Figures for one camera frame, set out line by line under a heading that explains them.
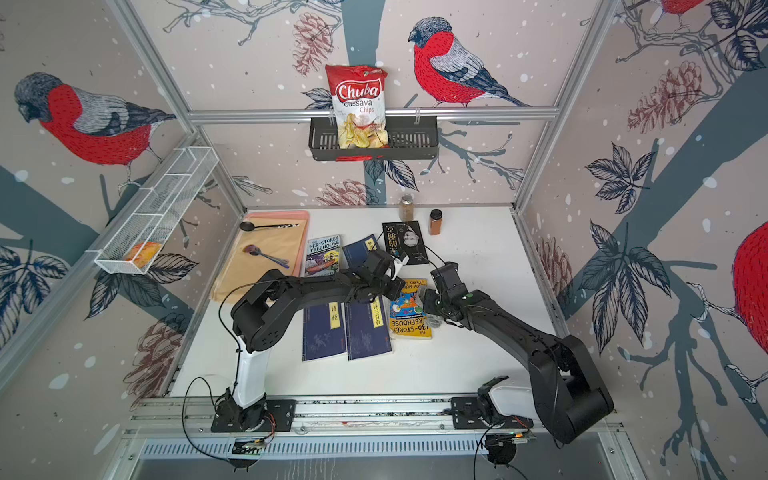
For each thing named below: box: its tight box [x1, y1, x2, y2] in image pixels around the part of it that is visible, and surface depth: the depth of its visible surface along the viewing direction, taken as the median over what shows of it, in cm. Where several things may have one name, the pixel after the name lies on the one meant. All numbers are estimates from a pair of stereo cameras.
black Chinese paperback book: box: [382, 220, 429, 265], surface depth 112 cm
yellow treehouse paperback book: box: [390, 278, 433, 338], surface depth 90 cm
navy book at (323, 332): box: [302, 302, 347, 361], surface depth 87 cm
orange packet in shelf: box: [126, 241, 162, 269], surface depth 68 cm
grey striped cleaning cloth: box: [425, 314, 444, 329], surface depth 83 cm
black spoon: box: [239, 221, 300, 232], surface depth 116 cm
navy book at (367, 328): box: [344, 295, 392, 361], surface depth 89 cm
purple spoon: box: [243, 244, 290, 269], surface depth 109 cm
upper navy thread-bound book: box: [342, 234, 379, 270], surface depth 109 cm
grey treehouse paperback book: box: [305, 234, 341, 277], surface depth 106 cm
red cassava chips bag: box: [325, 64, 389, 162], surface depth 85 cm
